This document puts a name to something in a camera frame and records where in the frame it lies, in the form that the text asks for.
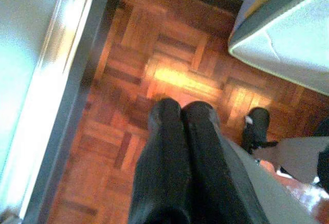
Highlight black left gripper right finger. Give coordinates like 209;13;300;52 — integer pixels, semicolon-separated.
182;101;269;224

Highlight black left robot foot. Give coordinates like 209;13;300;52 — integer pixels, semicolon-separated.
241;107;280;155

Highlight silver sliding door frame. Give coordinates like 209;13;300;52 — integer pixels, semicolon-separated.
15;0;129;224

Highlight white piped mattress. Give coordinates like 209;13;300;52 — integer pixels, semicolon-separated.
228;0;329;91

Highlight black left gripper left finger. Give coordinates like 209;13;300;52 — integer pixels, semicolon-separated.
128;97;193;224

